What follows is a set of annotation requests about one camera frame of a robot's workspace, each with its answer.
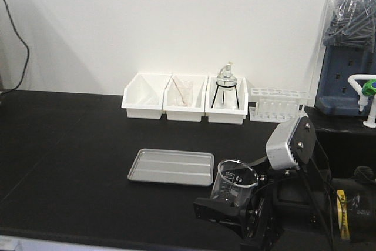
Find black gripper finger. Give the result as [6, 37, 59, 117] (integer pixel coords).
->
[233, 156, 270, 182]
[193, 198, 249, 238]

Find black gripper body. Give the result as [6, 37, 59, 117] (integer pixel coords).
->
[240, 171, 311, 250]

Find clear glass beaker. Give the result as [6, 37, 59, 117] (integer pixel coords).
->
[210, 159, 259, 207]

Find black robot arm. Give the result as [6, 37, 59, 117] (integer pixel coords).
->
[193, 143, 375, 250]

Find silver metal tray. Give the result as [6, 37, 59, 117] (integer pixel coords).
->
[127, 148, 214, 186]

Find white test tube rack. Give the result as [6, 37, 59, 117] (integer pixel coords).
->
[249, 88, 310, 123]

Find white bin right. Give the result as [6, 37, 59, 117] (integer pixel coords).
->
[204, 76, 249, 125]

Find white bin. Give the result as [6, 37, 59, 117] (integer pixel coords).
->
[122, 73, 172, 119]
[204, 76, 249, 125]
[163, 74, 208, 122]

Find glass flask on tripod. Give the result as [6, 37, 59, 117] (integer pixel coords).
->
[211, 62, 240, 110]

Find blue pegboard drying rack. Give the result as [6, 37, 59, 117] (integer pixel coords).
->
[314, 0, 376, 113]

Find white bin middle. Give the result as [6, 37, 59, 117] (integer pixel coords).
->
[163, 74, 208, 122]

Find wooden sticks in bag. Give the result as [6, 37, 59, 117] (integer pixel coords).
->
[173, 77, 193, 107]

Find white bin left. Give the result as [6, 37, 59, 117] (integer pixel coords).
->
[122, 73, 172, 119]

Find plastic bag of tubes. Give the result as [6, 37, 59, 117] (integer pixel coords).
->
[323, 0, 375, 52]

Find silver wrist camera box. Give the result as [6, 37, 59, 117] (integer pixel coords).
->
[266, 116, 317, 170]

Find black wall cable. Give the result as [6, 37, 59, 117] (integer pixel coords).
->
[0, 0, 31, 96]

